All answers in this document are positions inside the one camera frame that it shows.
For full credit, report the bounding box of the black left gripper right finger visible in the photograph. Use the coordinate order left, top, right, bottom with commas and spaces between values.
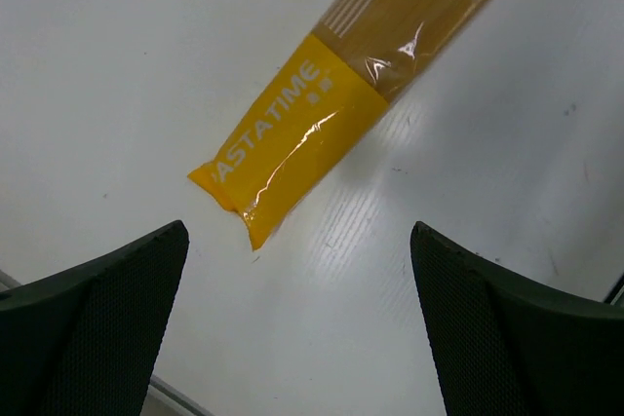
410, 222, 623, 415

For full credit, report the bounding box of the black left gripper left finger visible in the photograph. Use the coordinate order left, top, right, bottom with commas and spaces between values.
1, 220, 189, 415

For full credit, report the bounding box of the yellow Pastatime spaghetti bag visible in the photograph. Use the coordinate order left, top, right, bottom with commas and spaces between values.
189, 0, 488, 248

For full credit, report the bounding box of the aluminium table edge rail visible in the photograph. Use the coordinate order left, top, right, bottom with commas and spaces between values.
0, 267, 215, 416

